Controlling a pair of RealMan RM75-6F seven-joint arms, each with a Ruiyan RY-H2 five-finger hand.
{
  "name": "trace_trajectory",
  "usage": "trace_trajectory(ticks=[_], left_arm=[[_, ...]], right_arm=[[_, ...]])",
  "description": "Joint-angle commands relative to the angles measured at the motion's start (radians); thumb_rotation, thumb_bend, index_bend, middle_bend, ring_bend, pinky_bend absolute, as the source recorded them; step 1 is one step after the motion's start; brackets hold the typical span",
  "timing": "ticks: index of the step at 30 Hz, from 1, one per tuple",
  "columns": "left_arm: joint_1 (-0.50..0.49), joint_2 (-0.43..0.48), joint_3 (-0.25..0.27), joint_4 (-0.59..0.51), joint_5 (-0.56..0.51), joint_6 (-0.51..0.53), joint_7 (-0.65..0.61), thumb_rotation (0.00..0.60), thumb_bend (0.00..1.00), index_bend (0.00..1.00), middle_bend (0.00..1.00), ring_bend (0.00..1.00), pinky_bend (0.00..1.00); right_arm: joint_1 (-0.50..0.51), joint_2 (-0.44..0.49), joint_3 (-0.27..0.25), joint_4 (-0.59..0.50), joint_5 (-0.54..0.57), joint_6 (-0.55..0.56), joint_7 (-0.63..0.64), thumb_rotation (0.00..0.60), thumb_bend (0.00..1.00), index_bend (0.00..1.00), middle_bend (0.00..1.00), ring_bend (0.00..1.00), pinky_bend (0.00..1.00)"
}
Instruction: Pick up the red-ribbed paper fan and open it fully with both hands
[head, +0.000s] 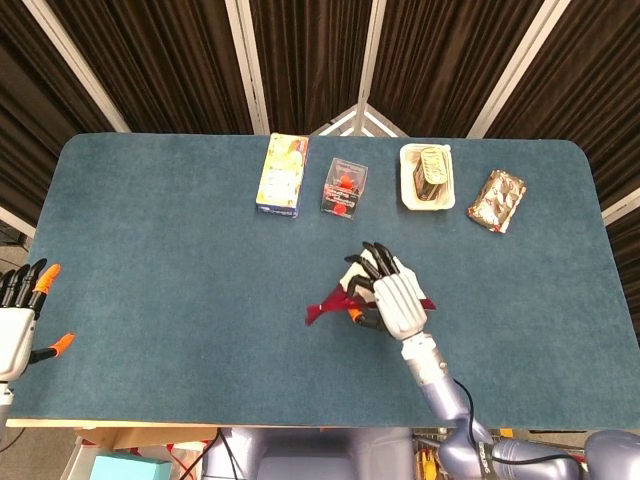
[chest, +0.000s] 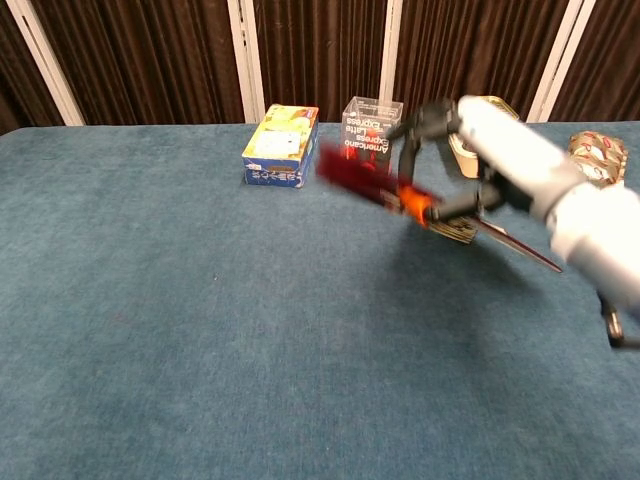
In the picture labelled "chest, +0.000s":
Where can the shiny foil snack packet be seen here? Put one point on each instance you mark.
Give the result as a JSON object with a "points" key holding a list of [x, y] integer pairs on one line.
{"points": [[600, 155]]}

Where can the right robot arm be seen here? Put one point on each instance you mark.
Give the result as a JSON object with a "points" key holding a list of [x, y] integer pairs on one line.
{"points": [[600, 230]]}

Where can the blue table cloth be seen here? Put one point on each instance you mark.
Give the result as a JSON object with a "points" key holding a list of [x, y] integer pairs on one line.
{"points": [[200, 325]]}

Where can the gold tin can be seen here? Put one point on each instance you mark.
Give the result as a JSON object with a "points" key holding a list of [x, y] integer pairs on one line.
{"points": [[500, 105]]}

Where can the white rectangular tray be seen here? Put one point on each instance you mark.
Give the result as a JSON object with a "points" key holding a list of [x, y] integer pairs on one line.
{"points": [[465, 157]]}

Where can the red ribbed paper folding fan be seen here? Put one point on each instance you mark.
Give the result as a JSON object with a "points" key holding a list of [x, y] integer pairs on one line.
{"points": [[360, 180]]}

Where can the clear plastic coffee capsule box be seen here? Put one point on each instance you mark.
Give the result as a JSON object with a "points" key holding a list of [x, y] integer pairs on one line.
{"points": [[367, 130]]}

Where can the right robot hand orange thumbtip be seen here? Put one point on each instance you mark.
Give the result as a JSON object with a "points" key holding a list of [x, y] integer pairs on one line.
{"points": [[510, 145]]}

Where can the dark brown curtain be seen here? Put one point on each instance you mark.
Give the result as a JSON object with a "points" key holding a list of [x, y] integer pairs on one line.
{"points": [[150, 55]]}

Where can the white frame post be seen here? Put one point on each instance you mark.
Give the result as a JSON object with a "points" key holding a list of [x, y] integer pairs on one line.
{"points": [[562, 60], [246, 60], [391, 50], [45, 60]]}

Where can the yellow and blue carton box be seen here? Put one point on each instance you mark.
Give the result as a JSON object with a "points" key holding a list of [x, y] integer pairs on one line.
{"points": [[280, 145]]}

